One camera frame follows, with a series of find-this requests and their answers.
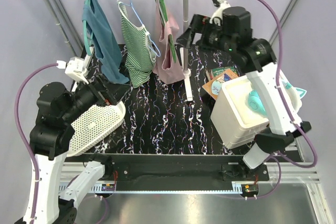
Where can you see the pink tank top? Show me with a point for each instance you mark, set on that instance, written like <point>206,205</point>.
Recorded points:
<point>167,71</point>

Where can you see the teal cat-ear headphones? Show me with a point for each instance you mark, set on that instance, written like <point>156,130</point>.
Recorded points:
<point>294,94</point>

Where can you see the teal tank top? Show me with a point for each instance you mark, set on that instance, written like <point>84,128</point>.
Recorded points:
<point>106,47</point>

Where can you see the green velvet hanger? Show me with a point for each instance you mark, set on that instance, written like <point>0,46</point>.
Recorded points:
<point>164,20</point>

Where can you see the black mounting base plate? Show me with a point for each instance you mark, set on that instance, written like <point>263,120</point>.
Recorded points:
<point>174,174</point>

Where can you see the orange cover book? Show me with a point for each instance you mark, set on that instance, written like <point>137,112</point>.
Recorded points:
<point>213,87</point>

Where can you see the green striped tank top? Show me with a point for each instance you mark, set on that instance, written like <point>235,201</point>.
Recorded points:
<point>141,56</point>

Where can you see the teal plastic hanger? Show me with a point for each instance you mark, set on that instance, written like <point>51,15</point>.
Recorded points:
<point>86,32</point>

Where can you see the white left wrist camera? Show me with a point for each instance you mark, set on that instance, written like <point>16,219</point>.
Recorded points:
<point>74,69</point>

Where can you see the white storage box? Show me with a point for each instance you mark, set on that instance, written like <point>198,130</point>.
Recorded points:
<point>234,121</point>

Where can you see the white perforated plastic basket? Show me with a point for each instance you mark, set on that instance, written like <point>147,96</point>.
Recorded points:
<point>93,126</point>

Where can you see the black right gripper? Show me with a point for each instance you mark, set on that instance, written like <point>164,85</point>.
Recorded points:
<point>200,24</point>

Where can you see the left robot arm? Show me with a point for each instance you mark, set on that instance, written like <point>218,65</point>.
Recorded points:
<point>49,142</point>

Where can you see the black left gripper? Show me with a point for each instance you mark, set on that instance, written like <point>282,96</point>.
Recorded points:
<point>115,91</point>

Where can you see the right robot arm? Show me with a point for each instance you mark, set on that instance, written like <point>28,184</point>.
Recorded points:
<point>231,32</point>

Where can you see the light blue wire hanger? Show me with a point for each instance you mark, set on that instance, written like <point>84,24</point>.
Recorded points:
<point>153,46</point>

